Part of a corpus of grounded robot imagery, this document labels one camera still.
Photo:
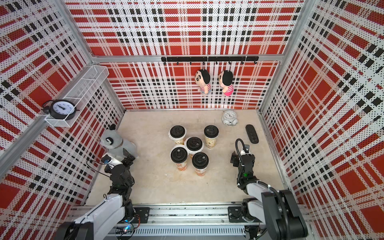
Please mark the black remote control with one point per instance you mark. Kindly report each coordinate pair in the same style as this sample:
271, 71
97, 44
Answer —
252, 134

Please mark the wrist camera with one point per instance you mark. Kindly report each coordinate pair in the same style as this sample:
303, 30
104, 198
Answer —
245, 150
110, 161

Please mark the plush doll pink striped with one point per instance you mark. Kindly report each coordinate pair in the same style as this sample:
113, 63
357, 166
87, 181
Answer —
226, 79

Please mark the small white clock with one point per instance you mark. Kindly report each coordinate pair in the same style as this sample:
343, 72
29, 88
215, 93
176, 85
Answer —
229, 118

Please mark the black hook rail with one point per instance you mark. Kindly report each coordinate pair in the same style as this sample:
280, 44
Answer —
210, 59

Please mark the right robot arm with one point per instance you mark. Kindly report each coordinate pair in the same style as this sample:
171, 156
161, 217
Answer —
276, 211

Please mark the black cup lid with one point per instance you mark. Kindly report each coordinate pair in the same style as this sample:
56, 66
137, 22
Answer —
177, 131

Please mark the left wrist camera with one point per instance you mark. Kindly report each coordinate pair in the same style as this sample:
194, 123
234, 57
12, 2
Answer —
110, 161

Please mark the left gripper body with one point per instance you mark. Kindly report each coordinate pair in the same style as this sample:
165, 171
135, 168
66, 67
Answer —
131, 181

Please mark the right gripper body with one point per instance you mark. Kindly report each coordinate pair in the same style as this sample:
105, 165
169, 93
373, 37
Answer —
240, 175

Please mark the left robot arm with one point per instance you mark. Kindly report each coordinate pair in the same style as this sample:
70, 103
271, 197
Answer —
115, 207

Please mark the plush doll blue striped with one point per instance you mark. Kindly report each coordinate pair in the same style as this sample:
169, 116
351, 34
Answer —
203, 79

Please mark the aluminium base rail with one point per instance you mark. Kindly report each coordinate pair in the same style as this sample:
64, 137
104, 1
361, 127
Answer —
179, 221

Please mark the translucent leak-proof paper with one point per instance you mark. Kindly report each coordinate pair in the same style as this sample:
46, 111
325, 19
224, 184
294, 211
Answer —
174, 138

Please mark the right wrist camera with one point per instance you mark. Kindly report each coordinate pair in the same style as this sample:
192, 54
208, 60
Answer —
245, 150

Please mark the black round alarm clock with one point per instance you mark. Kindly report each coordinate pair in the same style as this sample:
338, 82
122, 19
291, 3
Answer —
59, 110

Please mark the grey plush toy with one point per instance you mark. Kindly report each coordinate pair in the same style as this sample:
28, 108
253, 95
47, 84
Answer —
114, 143

